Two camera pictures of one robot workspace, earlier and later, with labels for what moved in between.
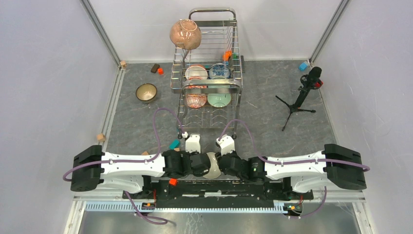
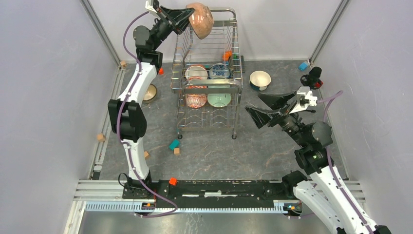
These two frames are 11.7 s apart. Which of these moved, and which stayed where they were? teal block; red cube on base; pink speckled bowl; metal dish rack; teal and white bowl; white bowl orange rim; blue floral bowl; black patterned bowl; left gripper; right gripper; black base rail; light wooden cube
Moved: pink speckled bowl; left gripper; right gripper; teal and white bowl
Stayed: teal block; black patterned bowl; light wooden cube; black base rail; red cube on base; blue floral bowl; metal dish rack; white bowl orange rim
